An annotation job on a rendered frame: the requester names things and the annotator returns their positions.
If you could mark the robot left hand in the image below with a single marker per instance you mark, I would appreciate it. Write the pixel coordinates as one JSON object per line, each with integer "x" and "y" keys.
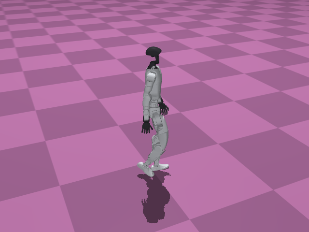
{"x": 163, "y": 107}

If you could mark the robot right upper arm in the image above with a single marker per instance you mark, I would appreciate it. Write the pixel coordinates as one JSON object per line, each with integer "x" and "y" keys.
{"x": 150, "y": 79}

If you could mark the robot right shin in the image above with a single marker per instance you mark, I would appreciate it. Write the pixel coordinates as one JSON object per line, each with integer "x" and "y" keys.
{"x": 154, "y": 155}

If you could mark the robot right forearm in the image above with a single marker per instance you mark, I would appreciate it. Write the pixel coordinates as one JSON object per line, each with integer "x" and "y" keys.
{"x": 146, "y": 107}

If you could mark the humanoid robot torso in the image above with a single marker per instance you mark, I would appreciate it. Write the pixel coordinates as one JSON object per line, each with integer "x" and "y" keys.
{"x": 156, "y": 90}

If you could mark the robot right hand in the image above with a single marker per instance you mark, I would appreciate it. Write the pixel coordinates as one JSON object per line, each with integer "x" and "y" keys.
{"x": 146, "y": 126}

